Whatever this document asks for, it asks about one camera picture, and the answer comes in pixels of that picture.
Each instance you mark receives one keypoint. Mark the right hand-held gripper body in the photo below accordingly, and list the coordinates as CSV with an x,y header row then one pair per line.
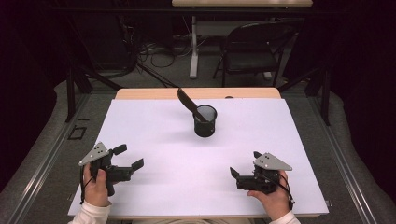
x,y
271,161

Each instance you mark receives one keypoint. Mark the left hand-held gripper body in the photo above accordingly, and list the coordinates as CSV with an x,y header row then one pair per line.
x,y
96,152

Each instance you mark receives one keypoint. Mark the black mesh pen cup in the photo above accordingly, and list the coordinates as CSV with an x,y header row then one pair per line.
x,y
204,129

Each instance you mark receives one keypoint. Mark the person's left hand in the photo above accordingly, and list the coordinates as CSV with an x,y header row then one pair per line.
x,y
96,189

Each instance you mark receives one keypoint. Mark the person's right hand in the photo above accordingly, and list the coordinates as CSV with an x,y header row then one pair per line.
x,y
275,202

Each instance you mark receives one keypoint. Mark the white table board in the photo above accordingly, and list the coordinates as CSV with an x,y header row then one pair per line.
x,y
174,161

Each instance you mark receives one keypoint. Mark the black folding chair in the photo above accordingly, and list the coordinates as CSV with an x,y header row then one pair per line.
x,y
249,60

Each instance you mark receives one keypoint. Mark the wooden desk with white leg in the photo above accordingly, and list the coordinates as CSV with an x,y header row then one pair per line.
x,y
243,2

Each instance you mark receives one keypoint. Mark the metal floor rail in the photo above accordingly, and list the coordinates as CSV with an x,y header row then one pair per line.
x,y
342,161
49,161

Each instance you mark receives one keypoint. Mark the black frame stand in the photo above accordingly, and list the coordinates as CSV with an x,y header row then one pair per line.
x,y
70,99
326,102

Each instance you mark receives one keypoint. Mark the black horizontal frame bar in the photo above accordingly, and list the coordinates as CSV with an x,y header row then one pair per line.
x,y
124,11

